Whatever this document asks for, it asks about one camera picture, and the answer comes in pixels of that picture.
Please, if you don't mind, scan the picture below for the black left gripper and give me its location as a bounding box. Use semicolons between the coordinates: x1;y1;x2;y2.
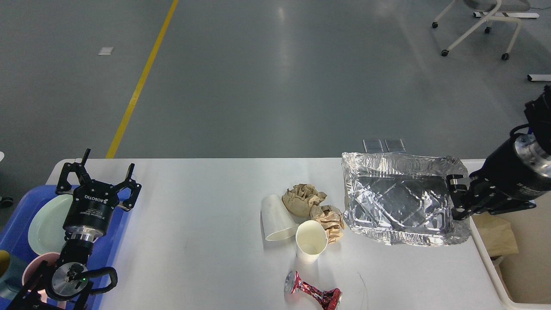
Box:
55;149;142;239

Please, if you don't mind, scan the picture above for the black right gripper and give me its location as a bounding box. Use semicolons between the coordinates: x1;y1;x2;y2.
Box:
446;133;551;220

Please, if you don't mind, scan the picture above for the brown paper bag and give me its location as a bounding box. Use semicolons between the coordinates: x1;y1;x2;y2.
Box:
472;213;519;283

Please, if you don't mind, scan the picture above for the light green plate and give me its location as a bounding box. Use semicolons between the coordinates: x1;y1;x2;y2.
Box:
28;194;73;255

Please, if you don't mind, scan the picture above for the aluminium foil tray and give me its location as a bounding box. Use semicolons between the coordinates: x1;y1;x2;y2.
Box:
342;152;471;246

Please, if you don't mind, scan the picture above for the pink mug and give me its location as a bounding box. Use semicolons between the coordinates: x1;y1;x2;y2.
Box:
22;252;60;303

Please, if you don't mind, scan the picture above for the dark teal mug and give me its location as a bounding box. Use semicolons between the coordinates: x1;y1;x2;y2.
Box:
0;249;27;300

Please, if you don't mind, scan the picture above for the brown paper ball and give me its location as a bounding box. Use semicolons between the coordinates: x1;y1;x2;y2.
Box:
281;184;327;218

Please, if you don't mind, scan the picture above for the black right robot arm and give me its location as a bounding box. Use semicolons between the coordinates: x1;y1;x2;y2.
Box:
446;86;551;220

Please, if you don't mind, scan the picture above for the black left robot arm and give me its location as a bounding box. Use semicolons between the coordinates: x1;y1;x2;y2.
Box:
8;149;142;310

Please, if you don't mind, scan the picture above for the beige plastic bin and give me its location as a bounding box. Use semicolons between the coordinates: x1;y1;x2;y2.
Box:
461;159;551;310

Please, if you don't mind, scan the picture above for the white chair base left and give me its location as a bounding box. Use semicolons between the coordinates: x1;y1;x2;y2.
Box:
0;196;14;209

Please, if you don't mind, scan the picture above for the right floor outlet cover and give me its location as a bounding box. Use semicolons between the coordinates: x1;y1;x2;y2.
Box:
384;139;406;153

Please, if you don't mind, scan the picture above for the floor outlet cover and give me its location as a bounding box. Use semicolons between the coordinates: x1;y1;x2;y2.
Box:
384;139;406;153
363;139;384;153

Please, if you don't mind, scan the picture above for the left floor outlet cover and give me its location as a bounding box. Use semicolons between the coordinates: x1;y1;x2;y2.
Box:
363;139;384;153

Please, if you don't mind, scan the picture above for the white table foot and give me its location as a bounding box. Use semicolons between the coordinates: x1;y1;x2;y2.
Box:
527;73;551;82

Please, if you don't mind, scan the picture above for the upright white paper cup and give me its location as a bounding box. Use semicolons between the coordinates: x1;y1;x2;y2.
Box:
295;220;328;264

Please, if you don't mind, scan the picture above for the tipped white paper cup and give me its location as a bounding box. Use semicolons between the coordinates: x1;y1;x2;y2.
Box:
260;194;298;242

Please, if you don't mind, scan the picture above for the crushed red can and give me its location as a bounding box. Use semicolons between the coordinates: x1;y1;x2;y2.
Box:
284;270;342;310

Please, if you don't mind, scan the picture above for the white office chair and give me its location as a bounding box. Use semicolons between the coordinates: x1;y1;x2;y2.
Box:
440;0;531;61

